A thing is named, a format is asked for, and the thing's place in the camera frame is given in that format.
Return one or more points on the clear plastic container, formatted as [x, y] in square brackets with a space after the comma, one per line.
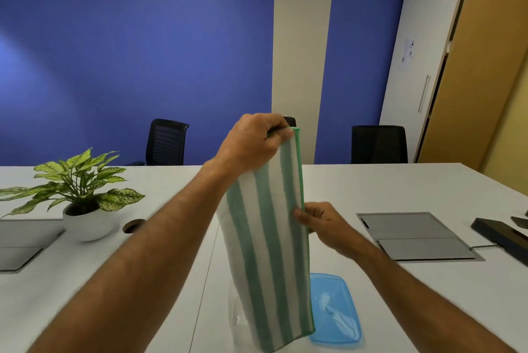
[239, 324]

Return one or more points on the person's left forearm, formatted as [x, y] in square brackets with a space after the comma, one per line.
[136, 266]

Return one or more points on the black mesh office chair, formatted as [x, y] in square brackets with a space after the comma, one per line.
[165, 142]

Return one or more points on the person's left hand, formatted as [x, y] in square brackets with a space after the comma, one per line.
[247, 142]

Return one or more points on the black device with cable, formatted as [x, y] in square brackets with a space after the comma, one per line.
[501, 237]

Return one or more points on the person's right forearm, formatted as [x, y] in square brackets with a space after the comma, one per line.
[416, 303]

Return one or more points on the person's right hand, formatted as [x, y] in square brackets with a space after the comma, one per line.
[330, 227]

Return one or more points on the white cabinet door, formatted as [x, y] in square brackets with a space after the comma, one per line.
[420, 14]

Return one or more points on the green white striped towel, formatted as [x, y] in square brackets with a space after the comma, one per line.
[268, 249]

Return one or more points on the yellow wooden door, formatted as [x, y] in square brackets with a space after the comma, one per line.
[478, 76]

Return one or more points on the blue plastic lid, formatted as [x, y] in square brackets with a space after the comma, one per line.
[336, 311]

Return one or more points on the green plant in white pot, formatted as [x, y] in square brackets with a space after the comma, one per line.
[86, 225]

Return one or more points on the black flat device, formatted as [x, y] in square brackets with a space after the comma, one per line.
[522, 222]

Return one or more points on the white paper label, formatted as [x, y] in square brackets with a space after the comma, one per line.
[407, 54]

